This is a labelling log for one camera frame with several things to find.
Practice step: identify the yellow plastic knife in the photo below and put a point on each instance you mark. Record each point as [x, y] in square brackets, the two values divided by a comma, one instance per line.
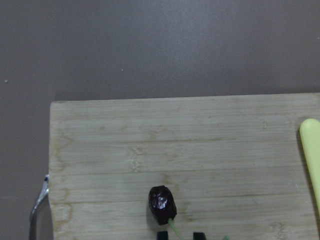
[310, 138]

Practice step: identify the dark cherry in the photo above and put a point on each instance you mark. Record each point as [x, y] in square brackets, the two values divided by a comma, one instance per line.
[163, 207]

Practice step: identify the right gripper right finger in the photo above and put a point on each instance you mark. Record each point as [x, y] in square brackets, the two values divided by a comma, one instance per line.
[199, 236]

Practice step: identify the wooden cutting board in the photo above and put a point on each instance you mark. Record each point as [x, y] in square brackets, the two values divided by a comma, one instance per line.
[234, 165]

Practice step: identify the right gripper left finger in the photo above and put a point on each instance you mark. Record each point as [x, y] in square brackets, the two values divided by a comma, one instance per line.
[162, 235]

